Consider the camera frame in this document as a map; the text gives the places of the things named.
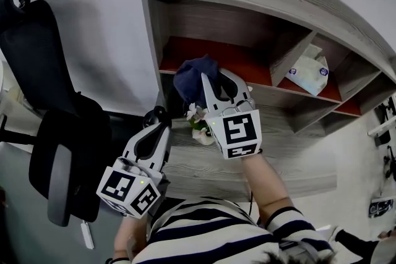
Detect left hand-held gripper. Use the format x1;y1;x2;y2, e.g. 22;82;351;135
95;124;174;220

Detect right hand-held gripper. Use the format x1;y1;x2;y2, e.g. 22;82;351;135
200;67;263;161

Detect dark blue wiping cloth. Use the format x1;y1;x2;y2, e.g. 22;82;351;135
173;53;223;103

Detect grey wooden shelf unit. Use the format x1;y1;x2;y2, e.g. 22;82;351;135
137;0;396;136

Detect person's right forearm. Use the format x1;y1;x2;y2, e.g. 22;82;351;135
240;152;295;221

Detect person's left forearm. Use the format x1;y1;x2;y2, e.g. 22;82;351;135
112;215;150;261

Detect grey wood-grain table top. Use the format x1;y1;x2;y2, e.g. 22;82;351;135
157;95;338;200

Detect pink flowers in white pot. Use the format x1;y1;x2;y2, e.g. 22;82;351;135
184;102;215;147

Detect white tissue packet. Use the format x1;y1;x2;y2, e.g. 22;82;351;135
284;44;330;97

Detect person's striped shirt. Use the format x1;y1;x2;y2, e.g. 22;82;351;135
106;195;337;264

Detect white power strip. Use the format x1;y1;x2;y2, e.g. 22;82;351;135
80;219;95;250

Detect black mesh office chair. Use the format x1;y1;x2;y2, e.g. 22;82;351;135
0;0;113;228

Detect white rack with black devices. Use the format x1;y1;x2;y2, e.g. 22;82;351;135
367;95;396;220

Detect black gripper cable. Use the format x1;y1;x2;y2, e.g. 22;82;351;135
246;190;255;215

